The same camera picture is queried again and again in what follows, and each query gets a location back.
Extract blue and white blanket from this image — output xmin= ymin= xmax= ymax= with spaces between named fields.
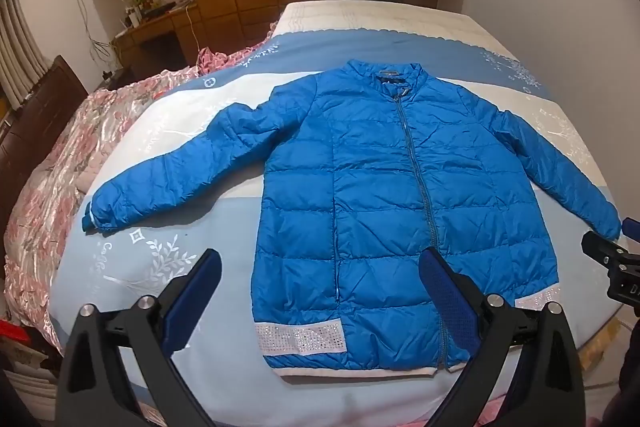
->
xmin=50 ymin=27 xmax=632 ymax=427

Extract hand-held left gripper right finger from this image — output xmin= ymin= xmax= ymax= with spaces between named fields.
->
xmin=417 ymin=248 xmax=586 ymax=427

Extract dark wooden headboard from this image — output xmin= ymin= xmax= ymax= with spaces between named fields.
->
xmin=0 ymin=54 xmax=91 ymax=233

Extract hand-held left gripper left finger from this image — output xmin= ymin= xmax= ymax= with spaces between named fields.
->
xmin=57 ymin=248 xmax=223 ymax=427

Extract wooden desk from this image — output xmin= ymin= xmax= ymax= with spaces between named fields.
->
xmin=111 ymin=0 xmax=206 ymax=80

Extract blue puffer jacket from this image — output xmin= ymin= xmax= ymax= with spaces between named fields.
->
xmin=81 ymin=59 xmax=622 ymax=379

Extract wall cables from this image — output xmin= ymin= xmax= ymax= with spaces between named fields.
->
xmin=61 ymin=0 xmax=123 ymax=75

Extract red object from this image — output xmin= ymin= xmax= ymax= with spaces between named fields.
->
xmin=0 ymin=318 xmax=32 ymax=344

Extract pink floral quilt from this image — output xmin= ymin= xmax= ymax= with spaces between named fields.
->
xmin=0 ymin=19 xmax=281 ymax=350

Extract striped curtain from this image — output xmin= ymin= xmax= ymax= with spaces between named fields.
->
xmin=0 ymin=0 xmax=47 ymax=110

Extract white mattress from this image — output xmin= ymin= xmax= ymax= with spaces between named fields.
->
xmin=270 ymin=0 xmax=521 ymax=58

